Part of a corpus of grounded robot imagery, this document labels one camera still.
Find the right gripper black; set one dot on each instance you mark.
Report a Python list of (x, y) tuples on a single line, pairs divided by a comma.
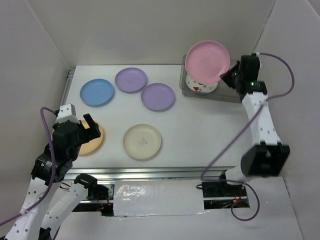
[(226, 76)]

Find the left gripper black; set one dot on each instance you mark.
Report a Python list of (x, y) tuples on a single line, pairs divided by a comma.
[(94, 132)]

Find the white watermelon pattern plate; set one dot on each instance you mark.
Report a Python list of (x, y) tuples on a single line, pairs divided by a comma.
[(199, 88)]

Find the pink plate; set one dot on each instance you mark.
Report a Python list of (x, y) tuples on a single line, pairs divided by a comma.
[(206, 61)]

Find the cream plate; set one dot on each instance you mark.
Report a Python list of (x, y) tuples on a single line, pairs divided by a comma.
[(142, 141)]

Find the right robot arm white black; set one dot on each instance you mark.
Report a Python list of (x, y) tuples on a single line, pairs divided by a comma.
[(267, 155)]

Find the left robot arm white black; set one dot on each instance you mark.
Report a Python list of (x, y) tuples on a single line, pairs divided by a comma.
[(36, 219)]

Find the clear plastic bin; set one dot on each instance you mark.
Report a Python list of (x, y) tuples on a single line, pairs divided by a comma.
[(222, 93)]

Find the orange plate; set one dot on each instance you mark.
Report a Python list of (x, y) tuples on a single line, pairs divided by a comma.
[(92, 145)]

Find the blue plate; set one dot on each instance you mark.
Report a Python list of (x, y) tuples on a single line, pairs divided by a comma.
[(97, 92)]

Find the purple plate rear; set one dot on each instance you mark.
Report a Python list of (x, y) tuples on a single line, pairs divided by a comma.
[(131, 79)]

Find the purple plate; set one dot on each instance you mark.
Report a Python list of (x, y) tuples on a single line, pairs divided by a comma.
[(158, 96), (131, 79)]

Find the purple plate front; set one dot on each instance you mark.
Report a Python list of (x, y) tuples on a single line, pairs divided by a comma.
[(158, 96)]

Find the white foil cover panel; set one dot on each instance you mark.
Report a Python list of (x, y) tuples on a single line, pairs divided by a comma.
[(157, 198)]

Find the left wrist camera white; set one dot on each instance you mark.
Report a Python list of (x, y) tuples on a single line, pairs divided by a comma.
[(66, 113)]

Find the aluminium frame rail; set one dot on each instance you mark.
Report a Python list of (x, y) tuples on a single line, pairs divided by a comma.
[(194, 131)]

